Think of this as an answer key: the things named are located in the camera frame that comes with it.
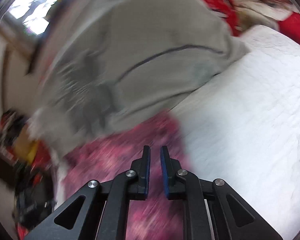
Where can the red plush toy pile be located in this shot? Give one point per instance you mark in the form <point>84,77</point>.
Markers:
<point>25,166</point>

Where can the white quilted bed cover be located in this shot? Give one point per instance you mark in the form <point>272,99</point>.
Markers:
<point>244,126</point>

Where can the window with bars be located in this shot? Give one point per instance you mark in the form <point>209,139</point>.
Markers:
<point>31,15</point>

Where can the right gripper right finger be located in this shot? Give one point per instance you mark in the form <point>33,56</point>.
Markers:
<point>211,209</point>

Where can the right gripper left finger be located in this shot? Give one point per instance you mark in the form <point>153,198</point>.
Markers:
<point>98,210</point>

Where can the purple pink floral garment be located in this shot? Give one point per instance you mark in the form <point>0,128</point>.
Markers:
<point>102,159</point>

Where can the red patterned bedding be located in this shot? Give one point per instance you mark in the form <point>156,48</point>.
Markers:
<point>240,15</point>

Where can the grey floral embroidered pillow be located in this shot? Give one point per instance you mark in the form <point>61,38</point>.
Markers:
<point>112,64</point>

